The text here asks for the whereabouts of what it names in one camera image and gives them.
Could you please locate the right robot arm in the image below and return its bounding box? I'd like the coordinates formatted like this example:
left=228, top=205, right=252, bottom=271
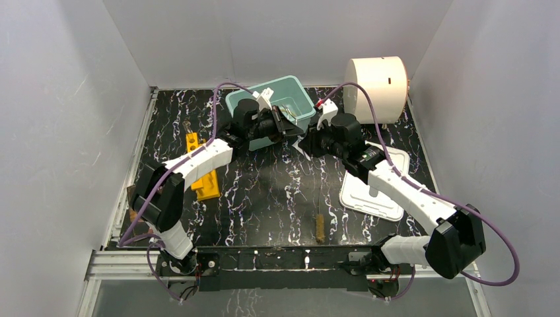
left=295, top=114, right=486, bottom=279

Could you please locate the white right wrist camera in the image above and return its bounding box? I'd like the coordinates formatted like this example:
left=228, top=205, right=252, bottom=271
left=316, top=99, right=338, bottom=130

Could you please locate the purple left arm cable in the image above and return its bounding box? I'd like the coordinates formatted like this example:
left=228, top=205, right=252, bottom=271
left=118, top=82, right=255, bottom=302

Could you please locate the tan rubber tube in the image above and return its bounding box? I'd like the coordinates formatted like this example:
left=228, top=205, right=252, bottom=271
left=281, top=109, right=297, bottom=120

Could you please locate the dark picture book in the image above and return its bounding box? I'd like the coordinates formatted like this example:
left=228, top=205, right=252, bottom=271
left=126, top=185, right=138, bottom=222

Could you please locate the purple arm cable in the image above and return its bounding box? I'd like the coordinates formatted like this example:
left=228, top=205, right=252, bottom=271
left=118, top=82, right=255, bottom=302
left=316, top=82, right=520, bottom=302

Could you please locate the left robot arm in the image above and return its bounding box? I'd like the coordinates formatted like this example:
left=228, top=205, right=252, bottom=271
left=129, top=98, right=304, bottom=275

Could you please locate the white paper packet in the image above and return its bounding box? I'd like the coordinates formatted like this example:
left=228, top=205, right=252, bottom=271
left=292, top=137, right=311, bottom=161

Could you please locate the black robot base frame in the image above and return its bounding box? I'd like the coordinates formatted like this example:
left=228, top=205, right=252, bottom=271
left=155, top=246, right=414, bottom=293

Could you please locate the aluminium rail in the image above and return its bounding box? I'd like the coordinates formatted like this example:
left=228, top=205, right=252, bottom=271
left=85, top=247, right=481, bottom=282

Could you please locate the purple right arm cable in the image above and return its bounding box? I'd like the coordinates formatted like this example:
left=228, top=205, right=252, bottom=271
left=316, top=82, right=520, bottom=302

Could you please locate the white plastic lid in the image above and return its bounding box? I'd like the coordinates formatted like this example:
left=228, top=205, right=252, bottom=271
left=339, top=147, right=410, bottom=222

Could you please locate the tan test tube brush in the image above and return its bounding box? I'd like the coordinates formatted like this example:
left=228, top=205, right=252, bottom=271
left=315, top=185, right=326, bottom=244

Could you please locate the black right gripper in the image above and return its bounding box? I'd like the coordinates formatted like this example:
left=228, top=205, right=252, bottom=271
left=297, top=119, right=347, bottom=160

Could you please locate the teal plastic bin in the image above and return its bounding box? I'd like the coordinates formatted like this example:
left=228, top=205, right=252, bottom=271
left=225, top=75, right=316, bottom=151

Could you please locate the yellow test tube rack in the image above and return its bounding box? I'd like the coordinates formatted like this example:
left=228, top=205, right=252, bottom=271
left=186, top=132, right=221, bottom=201

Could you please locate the cream cylindrical drum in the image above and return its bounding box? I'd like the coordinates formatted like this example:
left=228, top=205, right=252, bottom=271
left=343, top=56, right=409, bottom=124

